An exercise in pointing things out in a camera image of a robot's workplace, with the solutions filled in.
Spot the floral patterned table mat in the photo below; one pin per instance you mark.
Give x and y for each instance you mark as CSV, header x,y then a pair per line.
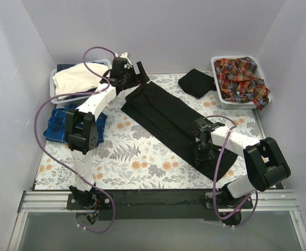
x,y
131,158

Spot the cream white folded shirt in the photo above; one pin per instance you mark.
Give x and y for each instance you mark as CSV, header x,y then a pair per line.
x,y
76,79

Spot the black long sleeve shirt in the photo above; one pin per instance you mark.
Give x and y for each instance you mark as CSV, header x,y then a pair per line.
x,y
168,119

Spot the right white plastic basket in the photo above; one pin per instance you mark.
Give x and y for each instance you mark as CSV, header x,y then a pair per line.
x,y
215,65

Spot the folded black shirt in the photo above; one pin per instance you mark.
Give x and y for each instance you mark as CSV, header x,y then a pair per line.
x,y
197,83

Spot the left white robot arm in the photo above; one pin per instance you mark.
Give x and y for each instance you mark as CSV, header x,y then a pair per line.
x,y
81,132

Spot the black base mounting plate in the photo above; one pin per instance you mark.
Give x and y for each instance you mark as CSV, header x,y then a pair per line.
x,y
144,204

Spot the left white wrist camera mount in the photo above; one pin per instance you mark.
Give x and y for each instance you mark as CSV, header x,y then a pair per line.
x,y
124,56

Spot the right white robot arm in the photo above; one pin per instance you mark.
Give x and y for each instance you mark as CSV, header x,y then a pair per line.
x,y
264,161

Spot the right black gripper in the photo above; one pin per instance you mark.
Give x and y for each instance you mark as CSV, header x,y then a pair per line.
x,y
202,153

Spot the blue plaid shirt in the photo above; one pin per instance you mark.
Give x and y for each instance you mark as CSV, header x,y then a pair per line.
x,y
56,125

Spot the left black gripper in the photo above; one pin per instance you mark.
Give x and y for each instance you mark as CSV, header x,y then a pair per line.
x,y
134,78

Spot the red plaid shirt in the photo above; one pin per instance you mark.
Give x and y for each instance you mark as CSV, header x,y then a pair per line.
x,y
243,81

